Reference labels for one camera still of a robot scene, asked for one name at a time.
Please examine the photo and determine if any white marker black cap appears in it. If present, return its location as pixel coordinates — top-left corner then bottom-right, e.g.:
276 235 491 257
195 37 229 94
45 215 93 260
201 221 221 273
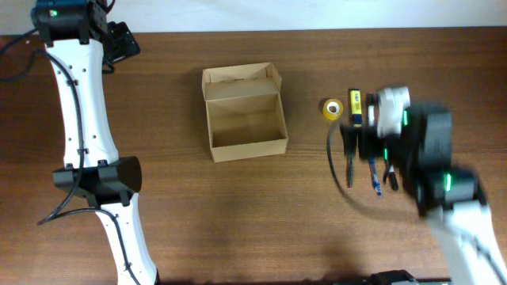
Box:
366 93 377 127

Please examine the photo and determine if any yellow transparent tape roll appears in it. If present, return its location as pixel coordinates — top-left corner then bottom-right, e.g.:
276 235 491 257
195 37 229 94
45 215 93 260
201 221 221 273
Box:
322 98 344 121

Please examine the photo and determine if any yellow highlighter marker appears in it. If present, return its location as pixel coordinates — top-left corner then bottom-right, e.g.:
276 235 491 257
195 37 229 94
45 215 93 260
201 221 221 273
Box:
349 89 362 127

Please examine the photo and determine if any brown cardboard box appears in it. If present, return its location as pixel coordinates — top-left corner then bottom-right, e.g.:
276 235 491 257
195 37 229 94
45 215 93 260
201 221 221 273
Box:
202 63 288 163

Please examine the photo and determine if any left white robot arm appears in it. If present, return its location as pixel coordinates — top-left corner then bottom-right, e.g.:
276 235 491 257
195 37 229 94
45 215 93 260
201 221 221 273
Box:
31 0 160 284

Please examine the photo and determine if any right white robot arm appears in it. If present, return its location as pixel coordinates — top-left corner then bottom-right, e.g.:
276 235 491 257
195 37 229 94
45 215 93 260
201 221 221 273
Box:
339 104 506 284

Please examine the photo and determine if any black ballpoint pen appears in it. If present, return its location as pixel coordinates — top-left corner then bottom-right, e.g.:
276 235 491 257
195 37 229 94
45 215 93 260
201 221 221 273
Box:
346 154 354 188

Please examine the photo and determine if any blue ballpoint pen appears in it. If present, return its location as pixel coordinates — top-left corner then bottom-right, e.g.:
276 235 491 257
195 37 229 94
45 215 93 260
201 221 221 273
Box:
368 158 383 196

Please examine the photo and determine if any grey black permanent marker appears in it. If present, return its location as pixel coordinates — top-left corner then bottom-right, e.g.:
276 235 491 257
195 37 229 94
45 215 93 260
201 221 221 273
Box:
383 161 399 191

